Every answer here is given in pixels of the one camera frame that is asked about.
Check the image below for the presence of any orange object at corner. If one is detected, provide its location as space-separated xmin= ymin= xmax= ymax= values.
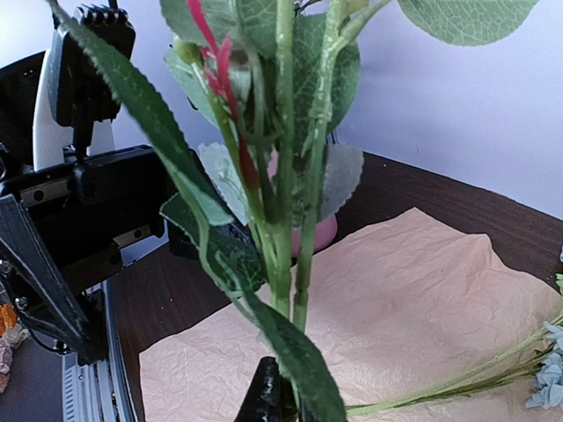
xmin=1 ymin=303 xmax=30 ymax=348

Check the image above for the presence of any pink tissue paper sheet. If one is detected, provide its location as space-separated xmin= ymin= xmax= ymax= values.
xmin=140 ymin=209 xmax=562 ymax=421

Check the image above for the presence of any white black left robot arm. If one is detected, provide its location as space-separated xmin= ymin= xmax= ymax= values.
xmin=1 ymin=53 xmax=190 ymax=364

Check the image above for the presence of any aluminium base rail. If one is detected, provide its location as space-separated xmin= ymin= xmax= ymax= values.
xmin=62 ymin=280 xmax=138 ymax=422

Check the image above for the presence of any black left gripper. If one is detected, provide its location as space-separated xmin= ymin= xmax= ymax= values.
xmin=1 ymin=145 xmax=191 ymax=364

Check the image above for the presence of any blue flower stem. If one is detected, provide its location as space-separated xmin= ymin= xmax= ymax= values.
xmin=345 ymin=250 xmax=563 ymax=418

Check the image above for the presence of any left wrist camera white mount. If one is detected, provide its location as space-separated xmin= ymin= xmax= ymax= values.
xmin=32 ymin=17 xmax=121 ymax=171

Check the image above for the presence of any pink tall vase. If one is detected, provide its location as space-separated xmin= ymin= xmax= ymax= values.
xmin=267 ymin=149 xmax=338 ymax=258

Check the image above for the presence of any pink rose leafy stem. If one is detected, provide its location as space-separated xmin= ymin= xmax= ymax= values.
xmin=46 ymin=0 xmax=542 ymax=422

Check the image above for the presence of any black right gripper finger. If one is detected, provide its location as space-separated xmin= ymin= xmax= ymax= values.
xmin=235 ymin=356 xmax=301 ymax=422

